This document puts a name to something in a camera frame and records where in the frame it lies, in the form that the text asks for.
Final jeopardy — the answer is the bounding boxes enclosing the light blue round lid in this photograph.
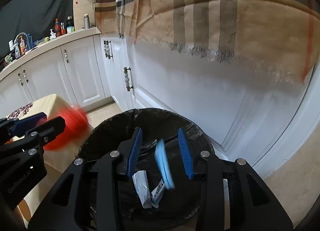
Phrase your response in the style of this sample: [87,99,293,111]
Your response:
[155,139,175,189]

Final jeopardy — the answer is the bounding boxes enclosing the red bag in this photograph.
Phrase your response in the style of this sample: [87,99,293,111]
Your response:
[43,107,89,150]

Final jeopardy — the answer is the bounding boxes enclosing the black lined trash bin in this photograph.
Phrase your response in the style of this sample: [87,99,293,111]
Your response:
[78,108,213,230]

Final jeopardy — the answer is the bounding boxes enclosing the white paper wrapper trash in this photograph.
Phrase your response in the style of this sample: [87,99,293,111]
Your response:
[132,170,166,209]

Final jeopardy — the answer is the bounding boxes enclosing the white kitchen cabinets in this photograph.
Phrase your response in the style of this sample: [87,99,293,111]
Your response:
[1,28,316,174]

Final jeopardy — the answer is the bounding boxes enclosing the floral beige tablecloth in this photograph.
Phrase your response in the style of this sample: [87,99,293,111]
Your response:
[1,94,92,230]

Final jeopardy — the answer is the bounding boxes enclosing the orange dish soap bottle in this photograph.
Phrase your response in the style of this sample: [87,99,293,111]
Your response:
[20,36,26,56]

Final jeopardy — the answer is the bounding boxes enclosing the chrome sink faucet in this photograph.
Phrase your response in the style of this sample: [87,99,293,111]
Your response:
[14,32,31,52]

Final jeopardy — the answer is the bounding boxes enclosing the red sauce bottle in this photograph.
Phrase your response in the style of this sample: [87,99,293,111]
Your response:
[54,18,61,37]

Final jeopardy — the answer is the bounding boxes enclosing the dark lidded jar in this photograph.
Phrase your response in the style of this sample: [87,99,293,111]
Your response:
[66,16,75,33]

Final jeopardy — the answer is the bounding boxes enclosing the steel thermos bottle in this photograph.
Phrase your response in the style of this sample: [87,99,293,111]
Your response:
[84,13,91,29]

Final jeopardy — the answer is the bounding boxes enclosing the black window curtain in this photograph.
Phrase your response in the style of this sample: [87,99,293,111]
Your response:
[1,0,73,58]

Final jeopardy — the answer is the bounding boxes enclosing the plaid beige scarf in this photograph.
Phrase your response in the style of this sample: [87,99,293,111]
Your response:
[95,0,319,80]

